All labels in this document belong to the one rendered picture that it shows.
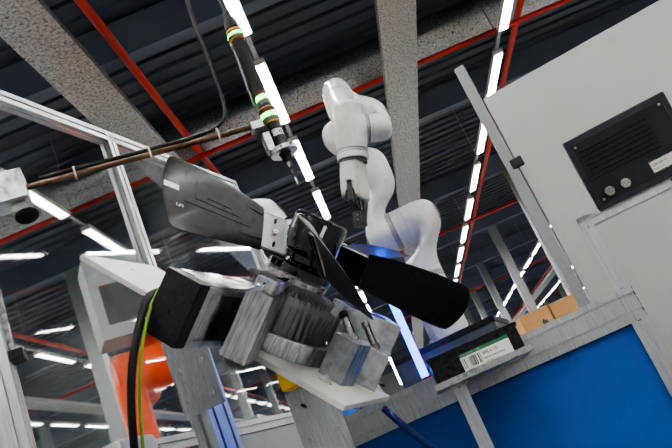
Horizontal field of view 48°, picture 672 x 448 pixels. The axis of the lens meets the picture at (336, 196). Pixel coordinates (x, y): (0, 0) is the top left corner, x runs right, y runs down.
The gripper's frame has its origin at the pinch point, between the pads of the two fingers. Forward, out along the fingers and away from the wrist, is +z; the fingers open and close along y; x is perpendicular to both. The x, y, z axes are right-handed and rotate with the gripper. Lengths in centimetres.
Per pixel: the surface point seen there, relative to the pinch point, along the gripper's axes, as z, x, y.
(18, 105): -47, -93, 22
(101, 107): -224, -359, -342
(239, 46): -44, -18, 25
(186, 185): -1, -15, 56
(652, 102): -16, 74, -7
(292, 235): 9.0, -1.9, 37.5
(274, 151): -14.2, -9.9, 26.1
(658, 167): -1, 72, -11
